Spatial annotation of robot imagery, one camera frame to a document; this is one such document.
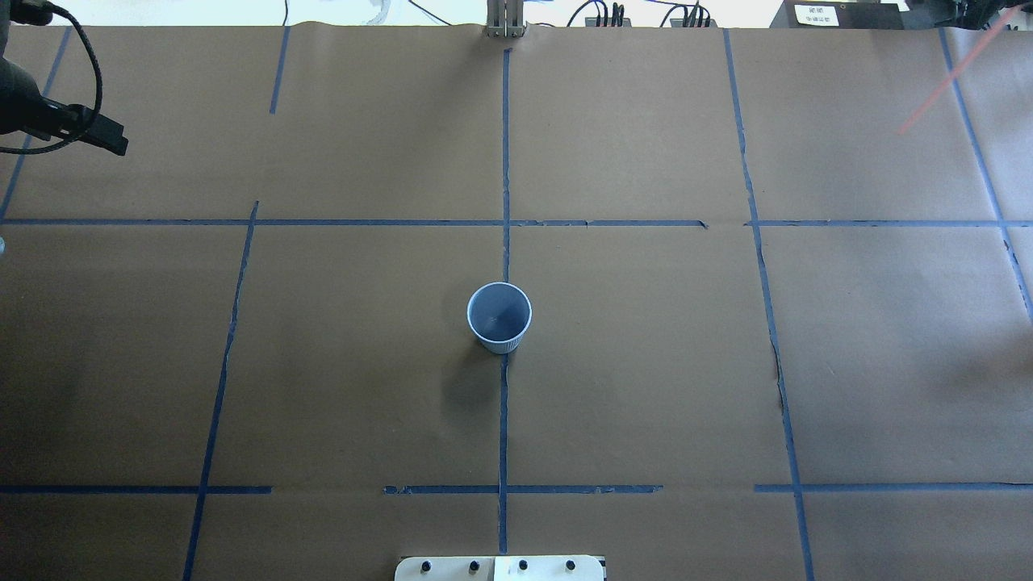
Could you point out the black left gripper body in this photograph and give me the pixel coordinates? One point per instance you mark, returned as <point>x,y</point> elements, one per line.
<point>18,116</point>

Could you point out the black power strip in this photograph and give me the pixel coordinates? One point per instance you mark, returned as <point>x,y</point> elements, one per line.
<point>612,17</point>

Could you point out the pink chopstick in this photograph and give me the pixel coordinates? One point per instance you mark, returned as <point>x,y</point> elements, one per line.
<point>956,70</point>

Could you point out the blue ribbed cup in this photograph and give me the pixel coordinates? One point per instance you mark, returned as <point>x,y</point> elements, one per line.
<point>499,315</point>

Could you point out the black box with label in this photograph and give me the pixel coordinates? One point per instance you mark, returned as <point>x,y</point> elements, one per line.
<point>846,15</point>

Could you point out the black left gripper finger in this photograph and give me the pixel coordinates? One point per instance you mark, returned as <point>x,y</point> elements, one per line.
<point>78,123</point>

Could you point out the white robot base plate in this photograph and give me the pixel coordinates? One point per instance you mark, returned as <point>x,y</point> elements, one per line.
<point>502,567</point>

